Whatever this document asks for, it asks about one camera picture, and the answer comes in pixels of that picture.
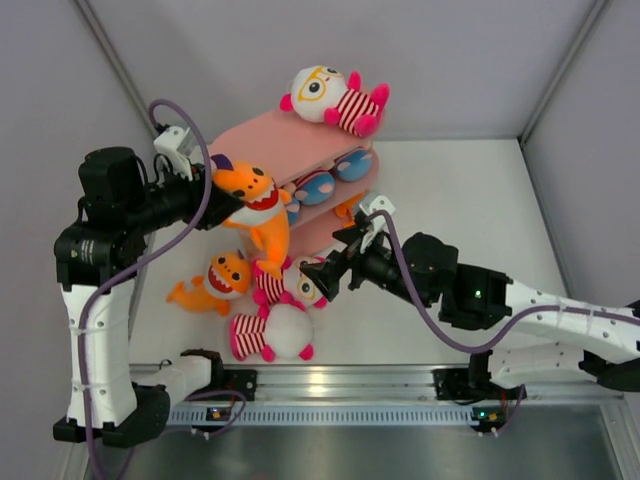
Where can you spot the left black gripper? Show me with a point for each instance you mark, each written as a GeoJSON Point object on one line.
{"type": "Point", "coordinates": [195, 190]}

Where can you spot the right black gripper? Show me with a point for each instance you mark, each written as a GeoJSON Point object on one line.
{"type": "Point", "coordinates": [329, 274]}

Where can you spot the orange shark plush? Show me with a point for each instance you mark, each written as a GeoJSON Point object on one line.
{"type": "Point", "coordinates": [345, 209]}
{"type": "Point", "coordinates": [263, 214]}
{"type": "Point", "coordinates": [228, 277]}

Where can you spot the boy doll plush large head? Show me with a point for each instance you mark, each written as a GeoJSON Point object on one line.
{"type": "Point", "coordinates": [293, 210]}

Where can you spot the white glasses plush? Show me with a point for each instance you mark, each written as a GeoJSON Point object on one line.
{"type": "Point", "coordinates": [322, 94]}

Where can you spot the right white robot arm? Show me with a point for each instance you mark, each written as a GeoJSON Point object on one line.
{"type": "Point", "coordinates": [513, 334]}

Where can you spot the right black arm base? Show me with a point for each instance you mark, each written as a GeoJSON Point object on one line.
{"type": "Point", "coordinates": [460, 385]}

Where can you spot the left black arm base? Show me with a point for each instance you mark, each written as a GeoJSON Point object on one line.
{"type": "Point", "coordinates": [220, 377]}

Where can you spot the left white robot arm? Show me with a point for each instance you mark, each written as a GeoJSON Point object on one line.
{"type": "Point", "coordinates": [106, 404]}

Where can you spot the orange shark plush in shelf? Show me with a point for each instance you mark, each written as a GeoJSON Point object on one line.
{"type": "Point", "coordinates": [345, 209]}

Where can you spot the pink three-tier shelf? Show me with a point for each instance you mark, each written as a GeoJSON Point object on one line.
{"type": "Point", "coordinates": [287, 147]}

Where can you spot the boy doll plush shelf right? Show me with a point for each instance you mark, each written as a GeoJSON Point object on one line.
{"type": "Point", "coordinates": [353, 166]}

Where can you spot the white glasses plush face up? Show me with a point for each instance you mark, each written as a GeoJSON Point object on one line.
{"type": "Point", "coordinates": [294, 287]}

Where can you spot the white plush face down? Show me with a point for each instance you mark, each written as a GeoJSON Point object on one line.
{"type": "Point", "coordinates": [281, 332]}

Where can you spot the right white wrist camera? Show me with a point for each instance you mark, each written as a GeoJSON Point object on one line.
{"type": "Point", "coordinates": [374, 206]}

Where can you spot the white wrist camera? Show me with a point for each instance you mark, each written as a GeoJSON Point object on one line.
{"type": "Point", "coordinates": [176, 144]}
{"type": "Point", "coordinates": [374, 206]}

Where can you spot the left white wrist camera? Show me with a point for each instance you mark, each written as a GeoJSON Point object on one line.
{"type": "Point", "coordinates": [176, 144]}

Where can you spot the aluminium front rail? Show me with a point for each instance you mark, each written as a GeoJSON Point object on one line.
{"type": "Point", "coordinates": [304, 382]}

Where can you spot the white slotted cable duct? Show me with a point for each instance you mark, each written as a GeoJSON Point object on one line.
{"type": "Point", "coordinates": [372, 415]}

